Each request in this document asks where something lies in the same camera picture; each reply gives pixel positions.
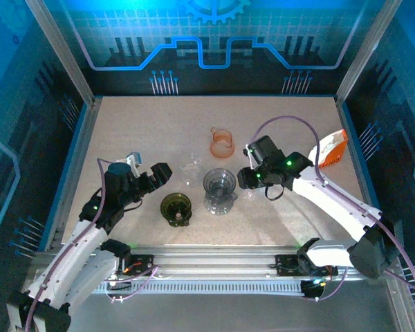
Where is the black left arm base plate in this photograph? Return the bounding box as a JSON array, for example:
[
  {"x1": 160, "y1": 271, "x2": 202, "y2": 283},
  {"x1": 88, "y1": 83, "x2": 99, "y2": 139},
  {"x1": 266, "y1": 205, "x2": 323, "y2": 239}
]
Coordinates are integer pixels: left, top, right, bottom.
[{"x1": 122, "y1": 254, "x2": 156, "y2": 277}]

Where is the smoky grey plastic dripper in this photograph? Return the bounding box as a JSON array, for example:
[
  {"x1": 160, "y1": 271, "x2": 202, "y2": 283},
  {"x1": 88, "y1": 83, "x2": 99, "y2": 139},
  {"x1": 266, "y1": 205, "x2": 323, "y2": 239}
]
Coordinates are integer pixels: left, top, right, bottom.
[{"x1": 203, "y1": 167, "x2": 237, "y2": 201}]

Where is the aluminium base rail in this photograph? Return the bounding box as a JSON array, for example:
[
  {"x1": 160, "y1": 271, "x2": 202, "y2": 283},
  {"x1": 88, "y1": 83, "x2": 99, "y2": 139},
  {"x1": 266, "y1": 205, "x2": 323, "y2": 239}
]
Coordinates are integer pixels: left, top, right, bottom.
[{"x1": 34, "y1": 243, "x2": 400, "y2": 279}]

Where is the black right gripper wire loop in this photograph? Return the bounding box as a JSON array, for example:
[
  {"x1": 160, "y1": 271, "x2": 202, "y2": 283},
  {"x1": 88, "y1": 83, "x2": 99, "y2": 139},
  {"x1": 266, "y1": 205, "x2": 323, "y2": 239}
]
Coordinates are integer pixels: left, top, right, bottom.
[{"x1": 265, "y1": 183, "x2": 285, "y2": 202}]

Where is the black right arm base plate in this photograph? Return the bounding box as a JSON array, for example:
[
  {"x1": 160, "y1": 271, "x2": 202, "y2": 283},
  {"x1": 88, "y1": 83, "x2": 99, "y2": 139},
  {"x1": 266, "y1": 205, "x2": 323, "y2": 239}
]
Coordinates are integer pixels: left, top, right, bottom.
[{"x1": 274, "y1": 254, "x2": 339, "y2": 277}]

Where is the orange transparent coffee server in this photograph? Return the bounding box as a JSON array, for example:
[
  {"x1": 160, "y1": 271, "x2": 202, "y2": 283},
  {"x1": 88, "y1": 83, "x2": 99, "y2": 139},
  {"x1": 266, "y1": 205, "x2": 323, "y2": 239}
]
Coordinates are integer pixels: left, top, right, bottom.
[{"x1": 209, "y1": 127, "x2": 236, "y2": 160}]

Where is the small black electronics box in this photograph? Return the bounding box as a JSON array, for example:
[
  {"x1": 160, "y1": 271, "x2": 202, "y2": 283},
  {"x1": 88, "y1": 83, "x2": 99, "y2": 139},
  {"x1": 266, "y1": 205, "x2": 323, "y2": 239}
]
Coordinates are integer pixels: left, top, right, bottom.
[{"x1": 299, "y1": 279, "x2": 325, "y2": 301}]

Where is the black gripper wire loop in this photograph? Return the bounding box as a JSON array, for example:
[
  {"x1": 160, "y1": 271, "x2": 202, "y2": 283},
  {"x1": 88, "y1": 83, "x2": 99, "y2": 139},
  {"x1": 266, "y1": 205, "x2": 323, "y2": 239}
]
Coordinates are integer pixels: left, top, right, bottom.
[
  {"x1": 265, "y1": 183, "x2": 285, "y2": 202},
  {"x1": 122, "y1": 199, "x2": 145, "y2": 212}
]

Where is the orange white coffee filter package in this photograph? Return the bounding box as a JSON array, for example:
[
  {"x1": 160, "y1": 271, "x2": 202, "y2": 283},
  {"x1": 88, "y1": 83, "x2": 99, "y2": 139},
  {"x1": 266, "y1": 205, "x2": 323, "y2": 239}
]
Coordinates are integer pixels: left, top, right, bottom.
[{"x1": 311, "y1": 128, "x2": 350, "y2": 170}]

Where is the aluminium side frame rail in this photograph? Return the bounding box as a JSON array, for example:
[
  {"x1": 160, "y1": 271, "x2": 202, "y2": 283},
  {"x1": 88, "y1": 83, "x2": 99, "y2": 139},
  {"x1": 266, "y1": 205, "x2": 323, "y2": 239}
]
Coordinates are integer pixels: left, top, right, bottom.
[{"x1": 43, "y1": 96, "x2": 103, "y2": 252}]

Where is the grey slotted cable duct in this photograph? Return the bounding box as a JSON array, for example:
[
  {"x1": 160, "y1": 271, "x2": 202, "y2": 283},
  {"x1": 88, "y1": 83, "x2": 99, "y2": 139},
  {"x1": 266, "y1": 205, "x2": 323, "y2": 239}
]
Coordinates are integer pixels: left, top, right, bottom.
[{"x1": 91, "y1": 278, "x2": 307, "y2": 295}]

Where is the olive green plastic dripper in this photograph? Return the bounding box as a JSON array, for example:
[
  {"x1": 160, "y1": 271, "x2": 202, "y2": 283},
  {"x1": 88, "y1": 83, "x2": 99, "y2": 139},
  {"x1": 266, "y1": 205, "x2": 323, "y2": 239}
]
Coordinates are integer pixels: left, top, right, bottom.
[{"x1": 160, "y1": 192, "x2": 194, "y2": 228}]

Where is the clear glass coffee server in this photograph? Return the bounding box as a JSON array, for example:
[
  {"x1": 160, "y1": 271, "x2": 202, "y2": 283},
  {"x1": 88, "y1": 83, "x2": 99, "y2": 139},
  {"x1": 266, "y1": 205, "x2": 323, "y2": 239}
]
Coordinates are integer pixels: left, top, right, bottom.
[{"x1": 179, "y1": 151, "x2": 205, "y2": 187}]

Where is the black left gripper wire loop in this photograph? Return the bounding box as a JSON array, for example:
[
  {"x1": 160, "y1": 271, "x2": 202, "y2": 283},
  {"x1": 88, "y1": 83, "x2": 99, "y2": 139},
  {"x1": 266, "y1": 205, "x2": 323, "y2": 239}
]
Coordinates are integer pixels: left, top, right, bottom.
[{"x1": 122, "y1": 199, "x2": 145, "y2": 212}]

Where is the aluminium frame post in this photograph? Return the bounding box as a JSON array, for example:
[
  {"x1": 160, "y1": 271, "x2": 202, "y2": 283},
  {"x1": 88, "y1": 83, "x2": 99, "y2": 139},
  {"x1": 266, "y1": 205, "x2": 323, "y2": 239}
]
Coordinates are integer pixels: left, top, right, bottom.
[
  {"x1": 24, "y1": 0, "x2": 98, "y2": 107},
  {"x1": 334, "y1": 0, "x2": 404, "y2": 104}
]

